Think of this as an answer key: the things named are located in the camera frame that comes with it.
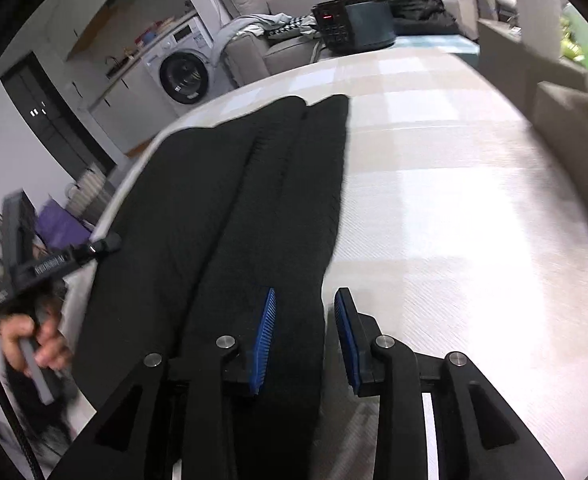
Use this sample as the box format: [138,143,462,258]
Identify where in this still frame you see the red and blue containers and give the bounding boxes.
[135,21,175,47]

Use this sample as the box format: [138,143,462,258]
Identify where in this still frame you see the grey-blue clothing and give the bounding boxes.
[214,14,295,62]

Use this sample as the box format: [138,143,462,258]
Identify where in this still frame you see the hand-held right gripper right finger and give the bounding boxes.
[334,287,564,480]

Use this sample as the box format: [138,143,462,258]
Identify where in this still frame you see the light blue checkered cloth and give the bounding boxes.
[389,33,480,57]

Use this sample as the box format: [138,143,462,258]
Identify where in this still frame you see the striped laundry basket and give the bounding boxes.
[66,165,118,229]

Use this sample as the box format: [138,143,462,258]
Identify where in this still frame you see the white washing machine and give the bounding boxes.
[141,15,225,118]

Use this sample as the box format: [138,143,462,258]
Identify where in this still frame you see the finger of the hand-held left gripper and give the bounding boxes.
[69,234,123,271]

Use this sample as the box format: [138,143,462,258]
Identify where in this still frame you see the grey sofa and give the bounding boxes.
[217,0,479,92]

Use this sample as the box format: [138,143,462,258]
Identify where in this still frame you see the black garment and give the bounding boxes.
[71,94,351,480]

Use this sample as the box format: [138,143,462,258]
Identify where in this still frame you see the black jacket pile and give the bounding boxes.
[350,0,462,37]

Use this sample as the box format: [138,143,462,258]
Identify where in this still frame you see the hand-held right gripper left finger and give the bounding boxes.
[49,287,277,480]

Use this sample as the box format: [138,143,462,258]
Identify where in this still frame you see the purple bag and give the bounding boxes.
[34,199,93,252]

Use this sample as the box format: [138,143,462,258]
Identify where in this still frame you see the person's left hand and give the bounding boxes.
[1,304,73,377]

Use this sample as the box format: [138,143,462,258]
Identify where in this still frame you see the dark door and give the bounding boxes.
[1,52,118,177]

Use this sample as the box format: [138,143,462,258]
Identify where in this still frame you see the green plant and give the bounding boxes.
[558,2,588,82]

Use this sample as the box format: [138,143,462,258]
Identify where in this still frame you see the black and white checkered cloth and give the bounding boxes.
[266,16,319,41]

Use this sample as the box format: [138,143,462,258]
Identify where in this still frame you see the dark electric cooker pot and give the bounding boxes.
[311,0,397,55]

